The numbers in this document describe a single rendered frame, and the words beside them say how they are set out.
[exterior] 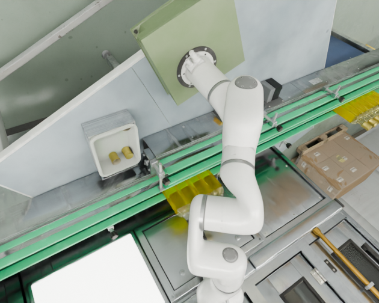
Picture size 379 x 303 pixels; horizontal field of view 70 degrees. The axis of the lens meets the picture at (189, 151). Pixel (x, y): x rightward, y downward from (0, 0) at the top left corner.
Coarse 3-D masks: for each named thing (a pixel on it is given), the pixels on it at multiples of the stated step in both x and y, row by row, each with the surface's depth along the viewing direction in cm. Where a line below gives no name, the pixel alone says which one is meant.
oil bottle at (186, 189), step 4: (180, 184) 117; (184, 184) 117; (188, 184) 117; (180, 188) 115; (184, 188) 115; (188, 188) 116; (192, 188) 116; (184, 192) 114; (188, 192) 114; (192, 192) 114; (196, 192) 115; (184, 196) 113; (188, 196) 113; (192, 196) 113; (188, 200) 112
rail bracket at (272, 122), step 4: (264, 112) 131; (276, 112) 124; (264, 116) 130; (276, 116) 124; (268, 120) 129; (272, 120) 127; (272, 124) 127; (276, 124) 126; (276, 128) 126; (280, 128) 124
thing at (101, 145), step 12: (108, 132) 92; (120, 132) 105; (132, 132) 101; (96, 144) 102; (108, 144) 105; (120, 144) 109; (132, 144) 108; (96, 156) 96; (108, 156) 110; (120, 156) 112; (108, 168) 108; (120, 168) 108
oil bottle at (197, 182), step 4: (196, 176) 120; (188, 180) 119; (192, 180) 118; (196, 180) 118; (200, 180) 118; (192, 184) 117; (196, 184) 117; (200, 184) 117; (204, 184) 117; (196, 188) 116; (200, 188) 116; (204, 188) 116; (208, 188) 116; (200, 192) 114; (204, 192) 114; (208, 192) 114
